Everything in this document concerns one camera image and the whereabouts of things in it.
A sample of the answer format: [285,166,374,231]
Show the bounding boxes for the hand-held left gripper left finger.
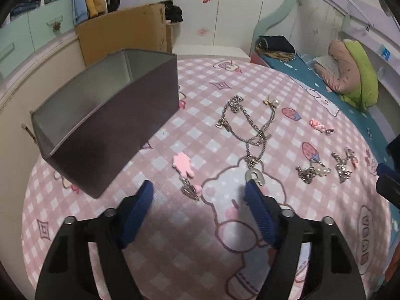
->
[35,179,154,300]

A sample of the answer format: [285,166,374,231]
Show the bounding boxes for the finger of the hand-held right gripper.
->
[376,175,400,210]
[376,162,400,177]

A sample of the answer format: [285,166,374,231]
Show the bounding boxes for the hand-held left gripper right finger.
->
[244,181,366,300]

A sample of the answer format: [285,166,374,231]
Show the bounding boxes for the silver chain necklace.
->
[215,94,280,191]

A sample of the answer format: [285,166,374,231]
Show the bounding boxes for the pink bunny keychain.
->
[173,152,201,201]

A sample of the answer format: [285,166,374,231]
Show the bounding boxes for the grey box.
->
[30,48,179,199]

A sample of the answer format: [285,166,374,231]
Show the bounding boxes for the silver charm with pink piece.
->
[331,147,359,183]

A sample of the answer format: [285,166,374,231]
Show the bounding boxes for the pink checked cartoon tablecloth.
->
[20,57,394,300]

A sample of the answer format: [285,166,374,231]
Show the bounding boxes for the blue printed bed sheet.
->
[264,51,400,169]

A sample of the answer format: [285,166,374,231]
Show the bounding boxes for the pink hair clip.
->
[309,119,335,134]

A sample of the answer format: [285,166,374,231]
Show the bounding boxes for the pink and green pillow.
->
[339,39,379,111]

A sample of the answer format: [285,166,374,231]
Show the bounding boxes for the white pillow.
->
[312,55,340,76]

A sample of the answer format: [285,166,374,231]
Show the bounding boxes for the purple bed shelf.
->
[340,6,400,107]

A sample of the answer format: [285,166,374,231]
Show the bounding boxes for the tan folded clothes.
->
[255,45,296,61]

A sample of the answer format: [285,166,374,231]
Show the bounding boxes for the dark folded clothes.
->
[259,35,296,54]

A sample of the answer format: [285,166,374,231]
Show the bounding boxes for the cream low cabinet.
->
[0,33,88,169]

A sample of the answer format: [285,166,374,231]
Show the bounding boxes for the white board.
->
[173,45,251,63]

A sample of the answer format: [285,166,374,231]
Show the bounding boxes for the small cardboard box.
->
[165,22,175,54]

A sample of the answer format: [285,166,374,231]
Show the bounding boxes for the large cardboard box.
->
[76,2,168,68]

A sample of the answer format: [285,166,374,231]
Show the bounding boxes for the black clothes pile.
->
[162,0,183,23]

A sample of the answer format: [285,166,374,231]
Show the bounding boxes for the white wardrobe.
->
[119,0,294,57]

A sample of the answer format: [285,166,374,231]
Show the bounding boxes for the teal drawer cabinet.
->
[0,0,79,79]

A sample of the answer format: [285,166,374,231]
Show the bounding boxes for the light blue hanging shirt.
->
[72,0,90,26]

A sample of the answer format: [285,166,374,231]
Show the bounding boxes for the silver pearl keychain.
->
[296,159,331,184]

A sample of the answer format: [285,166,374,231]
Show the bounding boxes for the teal bunk bed frame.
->
[250,0,400,163]

